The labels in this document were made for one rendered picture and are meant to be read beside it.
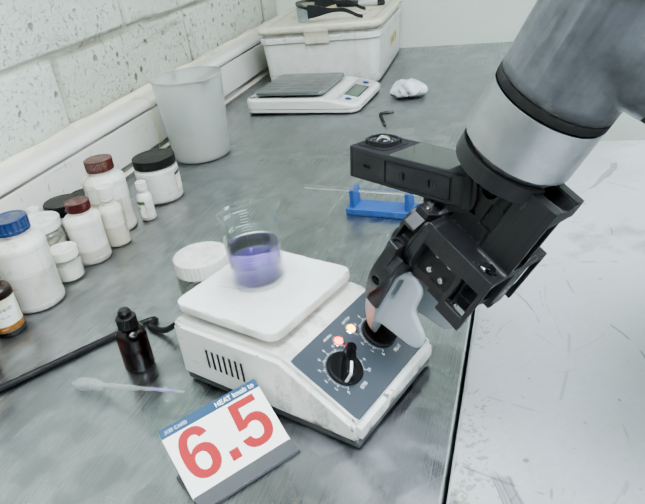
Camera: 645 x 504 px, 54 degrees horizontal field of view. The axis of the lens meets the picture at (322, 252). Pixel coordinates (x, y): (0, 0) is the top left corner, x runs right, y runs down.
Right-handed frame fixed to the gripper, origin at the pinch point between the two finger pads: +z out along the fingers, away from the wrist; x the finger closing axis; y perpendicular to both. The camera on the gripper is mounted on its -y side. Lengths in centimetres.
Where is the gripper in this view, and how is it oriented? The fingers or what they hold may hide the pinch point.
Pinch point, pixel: (379, 311)
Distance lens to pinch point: 56.5
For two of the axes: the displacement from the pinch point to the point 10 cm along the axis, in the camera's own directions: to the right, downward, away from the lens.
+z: -3.1, 6.6, 6.9
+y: 6.1, 6.9, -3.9
